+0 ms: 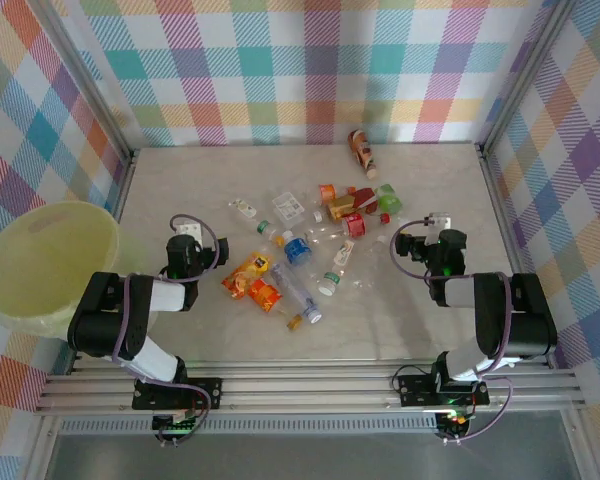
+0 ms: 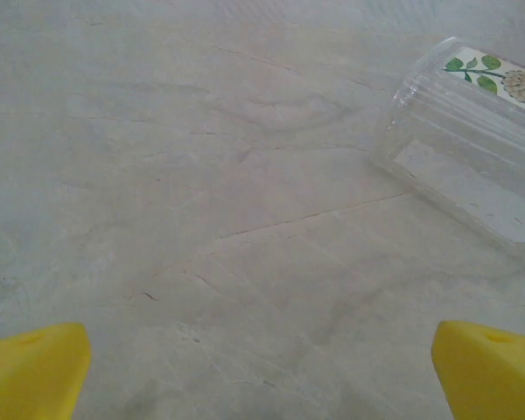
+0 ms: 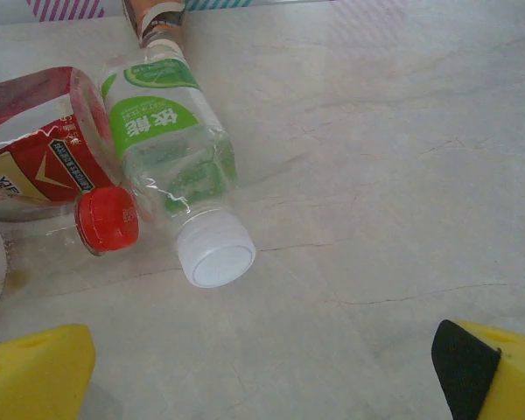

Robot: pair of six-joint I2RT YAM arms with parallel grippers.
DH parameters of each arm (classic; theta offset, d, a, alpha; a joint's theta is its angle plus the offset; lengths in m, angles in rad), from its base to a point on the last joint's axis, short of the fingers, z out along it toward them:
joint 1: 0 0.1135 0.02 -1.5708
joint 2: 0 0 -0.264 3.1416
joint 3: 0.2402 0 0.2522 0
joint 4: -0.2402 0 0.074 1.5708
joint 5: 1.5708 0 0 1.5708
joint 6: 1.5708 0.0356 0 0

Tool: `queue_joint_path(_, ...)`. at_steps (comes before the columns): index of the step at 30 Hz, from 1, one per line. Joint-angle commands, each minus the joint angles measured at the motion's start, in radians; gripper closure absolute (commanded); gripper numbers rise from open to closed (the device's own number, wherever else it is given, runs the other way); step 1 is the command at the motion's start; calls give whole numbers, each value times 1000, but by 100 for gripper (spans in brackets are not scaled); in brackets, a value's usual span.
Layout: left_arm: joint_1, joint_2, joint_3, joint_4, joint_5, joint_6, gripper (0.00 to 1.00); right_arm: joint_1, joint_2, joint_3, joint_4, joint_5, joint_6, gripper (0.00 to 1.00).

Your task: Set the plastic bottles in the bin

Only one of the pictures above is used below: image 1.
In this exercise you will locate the orange snack packet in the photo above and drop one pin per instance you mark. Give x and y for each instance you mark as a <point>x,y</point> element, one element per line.
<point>242,277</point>

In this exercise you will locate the small clear bottle white label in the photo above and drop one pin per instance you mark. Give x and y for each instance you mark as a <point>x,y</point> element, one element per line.
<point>241,206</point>

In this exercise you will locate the green label bottle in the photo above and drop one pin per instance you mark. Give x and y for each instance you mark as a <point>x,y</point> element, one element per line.
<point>388,198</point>

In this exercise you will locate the clear bottle orange cap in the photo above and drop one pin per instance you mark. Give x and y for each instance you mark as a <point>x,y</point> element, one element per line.
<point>279,240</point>

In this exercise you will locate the clear bottle white orange label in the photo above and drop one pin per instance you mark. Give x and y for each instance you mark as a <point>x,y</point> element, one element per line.
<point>342,253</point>

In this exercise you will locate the gold label bottle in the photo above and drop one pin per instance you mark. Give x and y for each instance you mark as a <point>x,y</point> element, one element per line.
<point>341,206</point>

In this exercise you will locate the clear purple tinted bottle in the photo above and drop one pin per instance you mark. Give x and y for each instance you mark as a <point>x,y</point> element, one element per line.
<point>290,286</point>

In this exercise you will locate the clear bottle blue label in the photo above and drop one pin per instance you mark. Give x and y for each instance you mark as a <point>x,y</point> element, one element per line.
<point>297,250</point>

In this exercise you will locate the clear plastic box white label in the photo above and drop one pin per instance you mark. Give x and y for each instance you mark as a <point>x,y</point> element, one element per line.
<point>287,206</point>

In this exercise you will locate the small white bottle cap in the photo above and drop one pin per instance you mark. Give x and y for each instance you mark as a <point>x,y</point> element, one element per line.
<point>318,216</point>

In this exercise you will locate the brown label bottle beige cap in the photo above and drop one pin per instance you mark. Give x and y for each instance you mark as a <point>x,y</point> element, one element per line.
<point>362,150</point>

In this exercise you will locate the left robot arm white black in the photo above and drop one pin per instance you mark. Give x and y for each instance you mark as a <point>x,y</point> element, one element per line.
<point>100,325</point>

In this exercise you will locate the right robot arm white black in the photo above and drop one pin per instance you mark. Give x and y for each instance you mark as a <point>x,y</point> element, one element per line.
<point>530,325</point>

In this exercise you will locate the pale yellow plastic bin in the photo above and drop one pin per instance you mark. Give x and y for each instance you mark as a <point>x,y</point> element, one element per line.
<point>40,270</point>

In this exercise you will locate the small circuit board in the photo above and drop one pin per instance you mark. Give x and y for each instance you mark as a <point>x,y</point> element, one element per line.
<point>452,424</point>
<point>175,427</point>

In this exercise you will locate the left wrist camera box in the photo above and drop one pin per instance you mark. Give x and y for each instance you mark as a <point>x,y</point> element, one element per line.
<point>190,231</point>

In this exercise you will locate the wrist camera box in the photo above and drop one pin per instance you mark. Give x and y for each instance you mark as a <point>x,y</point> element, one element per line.
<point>190,231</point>
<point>439,221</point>

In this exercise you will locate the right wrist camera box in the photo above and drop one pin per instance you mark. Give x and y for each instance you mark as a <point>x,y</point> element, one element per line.
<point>439,221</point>

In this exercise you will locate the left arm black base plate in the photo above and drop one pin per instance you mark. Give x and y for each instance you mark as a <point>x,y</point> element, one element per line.
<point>205,392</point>

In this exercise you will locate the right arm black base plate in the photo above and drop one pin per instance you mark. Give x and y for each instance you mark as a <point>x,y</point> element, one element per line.
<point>415,392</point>

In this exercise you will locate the aluminium mounting rail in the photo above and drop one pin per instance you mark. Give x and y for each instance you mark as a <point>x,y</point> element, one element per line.
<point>305,390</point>

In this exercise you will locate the aluminium frame post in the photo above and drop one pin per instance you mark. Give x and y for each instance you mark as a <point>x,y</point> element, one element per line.
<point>91,85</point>
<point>523,75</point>

